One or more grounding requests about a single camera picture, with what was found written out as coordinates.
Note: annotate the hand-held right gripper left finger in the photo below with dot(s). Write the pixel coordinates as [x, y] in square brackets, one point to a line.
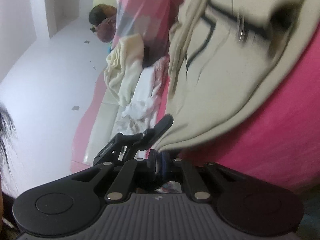
[152, 158]

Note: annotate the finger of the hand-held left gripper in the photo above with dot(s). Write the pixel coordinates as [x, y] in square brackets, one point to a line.
[162, 126]

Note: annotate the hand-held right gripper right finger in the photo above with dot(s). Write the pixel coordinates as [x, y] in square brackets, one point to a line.
[165, 162]

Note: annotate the beige zip hoodie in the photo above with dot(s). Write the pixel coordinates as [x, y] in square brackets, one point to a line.
[225, 80]

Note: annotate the white garment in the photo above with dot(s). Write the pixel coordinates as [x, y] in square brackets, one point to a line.
[140, 105]

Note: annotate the pink checked cloth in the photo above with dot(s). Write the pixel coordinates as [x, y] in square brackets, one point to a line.
[162, 70]

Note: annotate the cream knit sweater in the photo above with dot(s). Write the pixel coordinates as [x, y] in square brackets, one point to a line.
[125, 67]

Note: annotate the person's dark hair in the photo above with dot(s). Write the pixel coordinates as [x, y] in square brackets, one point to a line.
[6, 135]

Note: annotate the pink floral duvet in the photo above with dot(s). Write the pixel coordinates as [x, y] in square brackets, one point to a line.
[150, 5]

